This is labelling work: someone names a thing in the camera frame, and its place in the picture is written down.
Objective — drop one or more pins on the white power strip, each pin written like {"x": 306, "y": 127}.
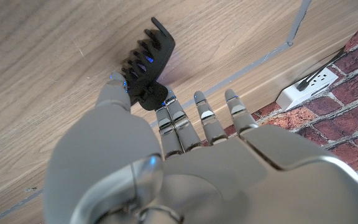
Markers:
{"x": 309, "y": 90}

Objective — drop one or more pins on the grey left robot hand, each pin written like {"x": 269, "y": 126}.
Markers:
{"x": 197, "y": 177}

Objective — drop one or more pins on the black hair clip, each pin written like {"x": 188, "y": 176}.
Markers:
{"x": 157, "y": 53}

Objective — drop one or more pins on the grey tape outline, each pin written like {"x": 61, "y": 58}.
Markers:
{"x": 297, "y": 21}

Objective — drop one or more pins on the red brick print backdrop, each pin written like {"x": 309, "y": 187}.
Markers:
{"x": 353, "y": 124}

